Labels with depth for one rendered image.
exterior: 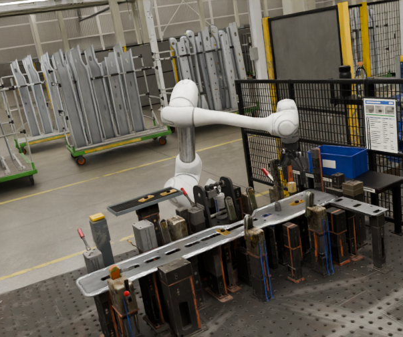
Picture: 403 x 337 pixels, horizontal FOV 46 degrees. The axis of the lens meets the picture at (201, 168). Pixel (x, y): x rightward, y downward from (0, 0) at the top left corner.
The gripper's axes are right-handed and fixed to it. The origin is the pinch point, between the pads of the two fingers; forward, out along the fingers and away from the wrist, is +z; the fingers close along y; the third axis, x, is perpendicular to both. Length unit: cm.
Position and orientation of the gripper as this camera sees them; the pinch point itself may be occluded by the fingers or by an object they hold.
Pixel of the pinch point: (294, 179)
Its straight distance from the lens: 247.8
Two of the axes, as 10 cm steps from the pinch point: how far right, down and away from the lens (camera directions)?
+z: 1.6, 9.5, 2.7
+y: 5.0, 1.6, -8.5
